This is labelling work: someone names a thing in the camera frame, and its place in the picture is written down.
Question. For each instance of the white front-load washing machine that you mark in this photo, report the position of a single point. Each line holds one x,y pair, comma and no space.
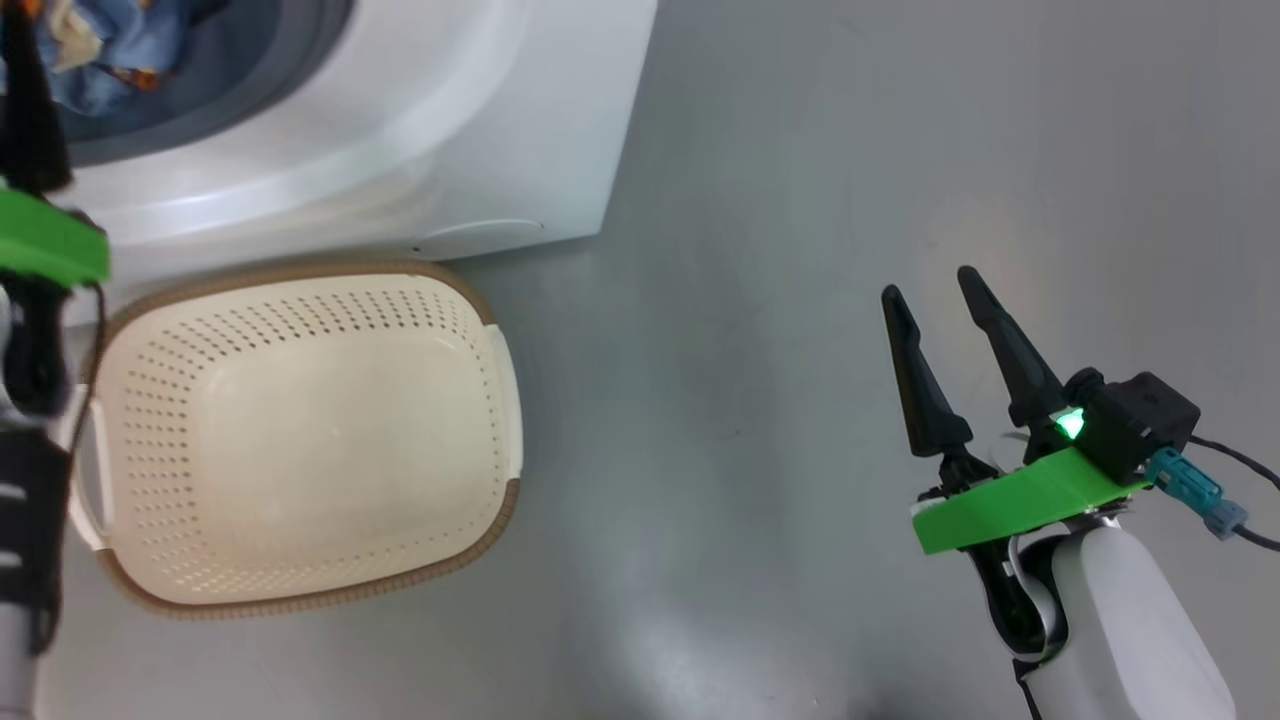
450,120

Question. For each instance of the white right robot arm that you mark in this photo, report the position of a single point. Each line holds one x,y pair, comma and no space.
1130,620

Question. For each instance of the blue bear-print garment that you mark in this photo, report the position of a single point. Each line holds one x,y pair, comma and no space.
130,50

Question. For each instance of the round white filter cover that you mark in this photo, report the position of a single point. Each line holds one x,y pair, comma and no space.
480,238

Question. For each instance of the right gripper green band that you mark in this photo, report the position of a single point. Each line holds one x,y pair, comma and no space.
1020,500

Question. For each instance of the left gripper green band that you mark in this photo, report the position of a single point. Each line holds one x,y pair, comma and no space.
40,240

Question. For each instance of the cream perforated laundry basket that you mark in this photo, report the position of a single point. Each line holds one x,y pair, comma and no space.
300,440

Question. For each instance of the grey rubber door gasket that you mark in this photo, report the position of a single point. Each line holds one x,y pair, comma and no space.
270,60

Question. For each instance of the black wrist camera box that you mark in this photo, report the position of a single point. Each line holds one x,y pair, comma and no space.
1140,420

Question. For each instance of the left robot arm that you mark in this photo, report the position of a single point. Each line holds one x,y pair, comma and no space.
25,520

